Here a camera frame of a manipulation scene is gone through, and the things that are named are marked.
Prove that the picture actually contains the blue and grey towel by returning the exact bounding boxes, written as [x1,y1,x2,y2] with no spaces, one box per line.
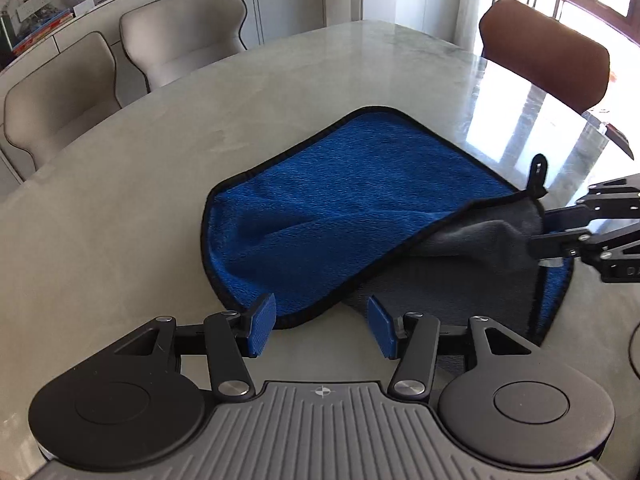
[201,106,576,346]

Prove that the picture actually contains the brown leather chair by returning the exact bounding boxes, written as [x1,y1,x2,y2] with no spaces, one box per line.
[478,0,612,114]

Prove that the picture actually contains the stack of books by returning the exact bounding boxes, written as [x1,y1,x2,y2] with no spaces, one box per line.
[10,7,76,57]

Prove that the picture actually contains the beige upholstered chair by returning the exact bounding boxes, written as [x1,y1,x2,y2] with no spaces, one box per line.
[118,0,250,94]
[3,31,123,169]

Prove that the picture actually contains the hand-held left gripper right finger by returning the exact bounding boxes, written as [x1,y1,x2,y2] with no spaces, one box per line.
[367,295,539,404]

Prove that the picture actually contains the white tall cabinet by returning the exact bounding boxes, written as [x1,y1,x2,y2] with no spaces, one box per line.
[397,0,464,45]

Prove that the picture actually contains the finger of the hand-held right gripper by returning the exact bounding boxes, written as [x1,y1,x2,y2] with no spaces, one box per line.
[542,173,640,232]
[529,219,640,283]

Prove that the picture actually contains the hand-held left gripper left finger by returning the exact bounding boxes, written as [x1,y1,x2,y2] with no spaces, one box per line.
[101,292,278,402]

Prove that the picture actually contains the dark red flat object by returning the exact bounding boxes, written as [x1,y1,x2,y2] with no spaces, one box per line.
[604,121,634,162]

